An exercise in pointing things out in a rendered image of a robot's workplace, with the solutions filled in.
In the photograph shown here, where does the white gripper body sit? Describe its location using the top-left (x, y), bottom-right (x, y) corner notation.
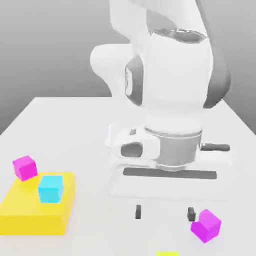
top-left (107, 153), bottom-right (234, 202)

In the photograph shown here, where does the small magenta cube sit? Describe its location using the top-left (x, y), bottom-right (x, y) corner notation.
top-left (190, 208), bottom-right (223, 244)
top-left (12, 154), bottom-right (39, 182)

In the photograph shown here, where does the small cyan cube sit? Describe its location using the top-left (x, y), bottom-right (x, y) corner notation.
top-left (37, 175), bottom-right (65, 204)

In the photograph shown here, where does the large yellow box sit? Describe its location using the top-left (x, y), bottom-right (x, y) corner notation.
top-left (0, 171), bottom-right (77, 236)

